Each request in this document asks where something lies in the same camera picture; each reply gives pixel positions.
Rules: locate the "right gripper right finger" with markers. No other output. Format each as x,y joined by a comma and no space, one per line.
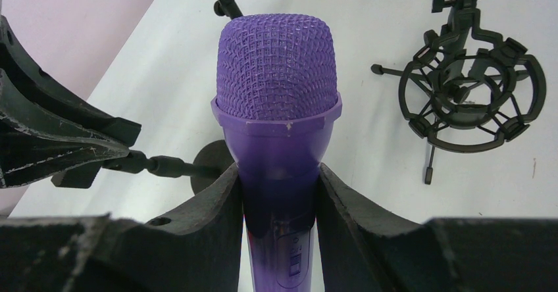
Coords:
364,247

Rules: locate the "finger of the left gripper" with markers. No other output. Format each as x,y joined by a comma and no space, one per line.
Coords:
37,144
41,89

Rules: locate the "purple microphone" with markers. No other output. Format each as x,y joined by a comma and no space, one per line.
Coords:
277,101

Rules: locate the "black shock-mount tripod stand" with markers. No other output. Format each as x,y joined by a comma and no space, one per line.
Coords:
468,90

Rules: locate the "black round-base mic stand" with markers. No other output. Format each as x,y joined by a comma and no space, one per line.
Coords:
208,165

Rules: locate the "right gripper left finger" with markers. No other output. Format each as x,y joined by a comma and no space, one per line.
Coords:
193,247

